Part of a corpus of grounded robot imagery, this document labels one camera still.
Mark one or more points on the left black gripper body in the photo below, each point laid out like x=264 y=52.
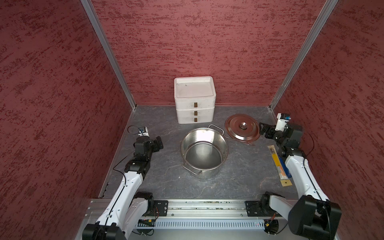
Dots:
x=154 y=146

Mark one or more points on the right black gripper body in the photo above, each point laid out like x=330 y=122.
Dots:
x=270 y=133

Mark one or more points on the stainless steel pot lid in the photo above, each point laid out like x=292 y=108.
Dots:
x=242 y=128

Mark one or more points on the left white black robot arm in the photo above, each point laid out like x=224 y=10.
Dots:
x=127 y=206

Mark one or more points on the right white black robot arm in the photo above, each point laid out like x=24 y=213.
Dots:
x=313 y=216

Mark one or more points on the white three-drawer storage box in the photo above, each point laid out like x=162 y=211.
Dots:
x=195 y=99

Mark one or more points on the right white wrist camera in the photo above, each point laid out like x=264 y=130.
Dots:
x=282 y=121

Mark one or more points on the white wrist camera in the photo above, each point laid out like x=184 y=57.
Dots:
x=282 y=121
x=143 y=132

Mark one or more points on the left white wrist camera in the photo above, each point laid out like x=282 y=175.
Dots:
x=143 y=132

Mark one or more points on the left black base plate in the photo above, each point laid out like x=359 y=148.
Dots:
x=161 y=208

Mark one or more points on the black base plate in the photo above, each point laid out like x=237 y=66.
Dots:
x=161 y=208
x=259 y=209

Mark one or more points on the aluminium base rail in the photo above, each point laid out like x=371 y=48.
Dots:
x=205 y=209

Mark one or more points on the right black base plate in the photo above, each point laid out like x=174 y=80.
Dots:
x=259 y=209

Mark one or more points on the white perforated cable duct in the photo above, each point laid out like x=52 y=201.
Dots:
x=203 y=224

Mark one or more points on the right aluminium corner post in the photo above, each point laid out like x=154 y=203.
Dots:
x=319 y=23

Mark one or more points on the aluminium corner post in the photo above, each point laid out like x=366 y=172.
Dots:
x=319 y=23
x=96 y=24

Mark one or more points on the left aluminium corner post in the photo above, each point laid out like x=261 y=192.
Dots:
x=96 y=24

